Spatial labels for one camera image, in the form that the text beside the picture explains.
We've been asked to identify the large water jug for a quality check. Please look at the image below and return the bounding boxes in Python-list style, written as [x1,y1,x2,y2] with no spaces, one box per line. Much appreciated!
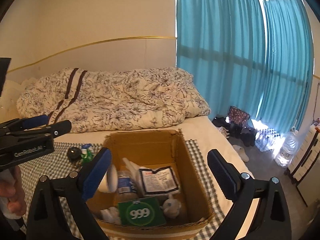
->
[274,126,299,167]

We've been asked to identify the floral quilt with brown stripes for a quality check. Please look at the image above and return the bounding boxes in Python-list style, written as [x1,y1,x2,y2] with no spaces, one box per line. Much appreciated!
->
[16,67,210,133]

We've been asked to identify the teal window curtain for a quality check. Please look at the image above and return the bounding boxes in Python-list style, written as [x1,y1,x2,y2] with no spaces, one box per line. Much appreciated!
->
[177,0,314,133]

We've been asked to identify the white slipper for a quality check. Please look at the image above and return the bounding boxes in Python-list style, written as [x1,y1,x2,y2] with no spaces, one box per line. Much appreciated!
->
[232,145,249,163]

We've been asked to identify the white foam tube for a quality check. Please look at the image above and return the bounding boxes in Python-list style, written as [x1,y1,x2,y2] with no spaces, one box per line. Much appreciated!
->
[97,157,146,194]

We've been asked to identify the white blue plush toy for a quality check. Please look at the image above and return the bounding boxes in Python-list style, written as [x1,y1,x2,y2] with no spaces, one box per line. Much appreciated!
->
[161,194,182,219]

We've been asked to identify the cream tufted headboard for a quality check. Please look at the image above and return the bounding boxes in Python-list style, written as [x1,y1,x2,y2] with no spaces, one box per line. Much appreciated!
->
[0,77,37,123]

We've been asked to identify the navy tissue paper pack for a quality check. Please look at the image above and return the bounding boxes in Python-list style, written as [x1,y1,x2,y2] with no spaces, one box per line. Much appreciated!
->
[137,166,180,197]

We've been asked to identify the clear plastic water bottle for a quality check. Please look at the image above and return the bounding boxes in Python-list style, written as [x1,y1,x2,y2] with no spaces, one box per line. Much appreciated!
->
[117,171,138,202]

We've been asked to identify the white cloth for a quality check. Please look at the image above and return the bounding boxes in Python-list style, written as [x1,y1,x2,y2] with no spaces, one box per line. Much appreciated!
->
[100,206,121,225]

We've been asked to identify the pack of water bottles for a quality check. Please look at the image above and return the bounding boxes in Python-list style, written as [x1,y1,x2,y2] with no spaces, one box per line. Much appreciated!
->
[255,128,280,152]

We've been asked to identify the green 999 medicine box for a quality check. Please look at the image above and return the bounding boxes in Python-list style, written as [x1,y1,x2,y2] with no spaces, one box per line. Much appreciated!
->
[118,197,167,226]

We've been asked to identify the black round object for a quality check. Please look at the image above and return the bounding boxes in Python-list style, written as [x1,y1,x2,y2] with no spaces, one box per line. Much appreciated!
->
[67,147,82,163]

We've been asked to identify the green checkered cloth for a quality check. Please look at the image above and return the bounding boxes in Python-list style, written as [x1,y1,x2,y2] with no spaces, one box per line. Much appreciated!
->
[20,139,225,239]

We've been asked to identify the white bed mattress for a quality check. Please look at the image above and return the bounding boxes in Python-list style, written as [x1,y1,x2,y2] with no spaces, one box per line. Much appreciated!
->
[0,80,259,240]

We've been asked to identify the green medicine sachets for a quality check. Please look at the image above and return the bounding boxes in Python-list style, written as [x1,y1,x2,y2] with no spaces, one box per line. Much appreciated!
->
[81,144,94,165]

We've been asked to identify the person's left hand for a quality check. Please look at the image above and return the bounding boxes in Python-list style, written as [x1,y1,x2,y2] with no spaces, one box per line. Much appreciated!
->
[1,166,27,216]

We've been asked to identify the brown cardboard box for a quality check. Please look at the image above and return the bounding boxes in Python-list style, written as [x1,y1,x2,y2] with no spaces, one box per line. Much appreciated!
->
[87,130,215,239]

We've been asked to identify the floral bag on floor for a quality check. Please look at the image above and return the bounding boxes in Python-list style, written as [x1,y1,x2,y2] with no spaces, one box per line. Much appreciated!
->
[227,106,251,127]

